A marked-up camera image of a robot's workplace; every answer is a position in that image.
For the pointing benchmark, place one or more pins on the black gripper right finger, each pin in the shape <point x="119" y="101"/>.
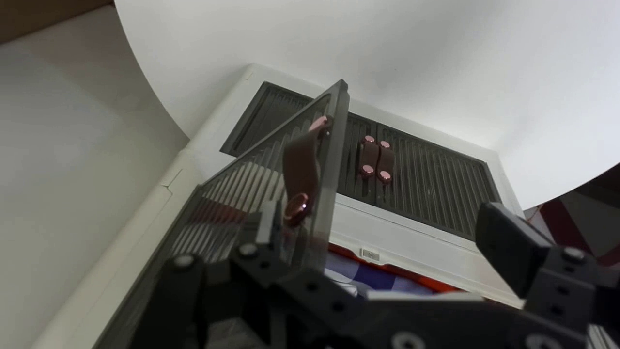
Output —
<point x="549" y="277"/>

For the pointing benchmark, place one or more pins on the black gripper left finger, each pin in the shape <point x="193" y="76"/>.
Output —
<point x="214" y="291"/>

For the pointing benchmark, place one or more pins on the white three-tier storage cabinet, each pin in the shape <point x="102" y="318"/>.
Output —
<point x="413" y="239"/>

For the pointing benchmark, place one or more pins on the folded white purple clothes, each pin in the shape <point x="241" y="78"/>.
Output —
<point x="379" y="277"/>

